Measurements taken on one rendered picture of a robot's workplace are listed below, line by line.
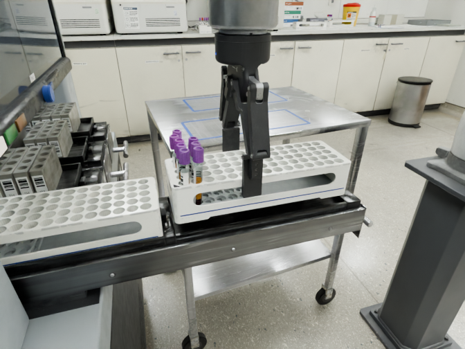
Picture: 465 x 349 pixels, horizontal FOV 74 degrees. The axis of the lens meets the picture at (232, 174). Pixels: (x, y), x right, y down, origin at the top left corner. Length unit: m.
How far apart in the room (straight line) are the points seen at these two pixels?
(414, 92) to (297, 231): 3.11
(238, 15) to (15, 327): 0.46
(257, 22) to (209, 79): 2.45
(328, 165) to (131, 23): 2.36
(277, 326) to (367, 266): 0.57
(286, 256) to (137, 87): 2.00
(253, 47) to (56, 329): 0.46
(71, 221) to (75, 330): 0.15
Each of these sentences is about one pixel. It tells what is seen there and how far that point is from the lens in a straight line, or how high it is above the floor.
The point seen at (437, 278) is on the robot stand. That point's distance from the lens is 1.17.
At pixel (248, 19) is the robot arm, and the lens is 0.40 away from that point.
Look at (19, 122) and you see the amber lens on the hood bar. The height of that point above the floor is 0.98.
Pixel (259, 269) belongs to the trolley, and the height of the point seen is 0.28.
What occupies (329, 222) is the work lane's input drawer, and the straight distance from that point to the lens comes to 0.57.
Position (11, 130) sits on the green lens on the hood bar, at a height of 0.98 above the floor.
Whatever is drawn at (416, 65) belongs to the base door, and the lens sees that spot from 4.00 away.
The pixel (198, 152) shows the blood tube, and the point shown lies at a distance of 0.42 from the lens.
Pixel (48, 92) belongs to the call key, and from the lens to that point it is 0.65.
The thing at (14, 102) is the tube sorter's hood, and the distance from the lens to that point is 0.55.
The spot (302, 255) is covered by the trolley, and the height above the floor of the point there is 0.28.
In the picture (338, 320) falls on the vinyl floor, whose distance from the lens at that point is 1.44.
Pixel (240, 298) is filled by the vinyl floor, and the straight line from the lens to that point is 1.45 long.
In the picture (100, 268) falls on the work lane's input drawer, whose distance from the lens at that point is 0.49.
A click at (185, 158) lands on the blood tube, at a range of 0.42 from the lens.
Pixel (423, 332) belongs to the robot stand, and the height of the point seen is 0.14.
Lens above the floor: 1.12
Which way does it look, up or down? 29 degrees down
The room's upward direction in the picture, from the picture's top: straight up
